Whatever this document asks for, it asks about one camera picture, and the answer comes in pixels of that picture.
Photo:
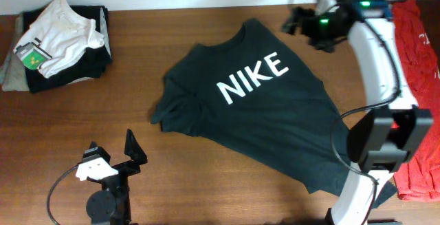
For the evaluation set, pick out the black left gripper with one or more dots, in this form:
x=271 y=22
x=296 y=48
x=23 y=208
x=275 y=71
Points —
x=136 y=153

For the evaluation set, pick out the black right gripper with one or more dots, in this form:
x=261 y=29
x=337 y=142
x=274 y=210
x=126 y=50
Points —
x=308 y=16

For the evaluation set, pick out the dark green Nike t-shirt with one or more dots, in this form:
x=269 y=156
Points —
x=254 y=95

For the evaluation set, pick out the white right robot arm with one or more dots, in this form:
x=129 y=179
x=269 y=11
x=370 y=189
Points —
x=393 y=125

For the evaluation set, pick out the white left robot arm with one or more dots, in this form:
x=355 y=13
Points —
x=111 y=204

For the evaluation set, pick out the black folded garment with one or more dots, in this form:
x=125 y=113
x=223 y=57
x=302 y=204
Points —
x=92 y=64

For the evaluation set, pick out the white folded t-shirt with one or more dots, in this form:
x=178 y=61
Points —
x=57 y=39

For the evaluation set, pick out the grey folded garment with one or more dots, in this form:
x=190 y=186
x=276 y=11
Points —
x=13 y=76

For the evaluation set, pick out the red t-shirt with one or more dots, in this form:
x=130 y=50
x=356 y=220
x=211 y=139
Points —
x=418 y=180

